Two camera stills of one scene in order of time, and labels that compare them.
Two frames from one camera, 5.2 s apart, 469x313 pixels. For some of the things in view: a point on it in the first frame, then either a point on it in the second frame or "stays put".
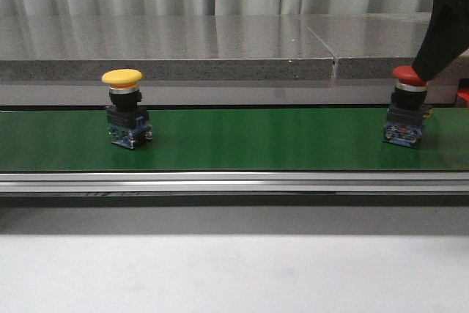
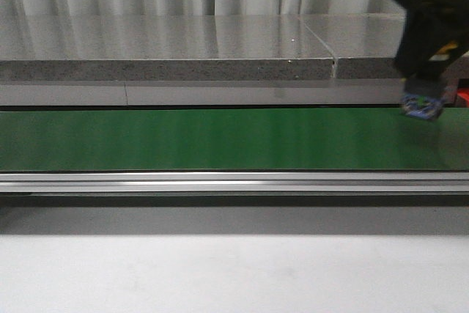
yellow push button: [128, 124] to [426, 97]
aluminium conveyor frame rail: [234, 182] stays put
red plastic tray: [464, 92] stays put
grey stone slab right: [371, 45] stays put
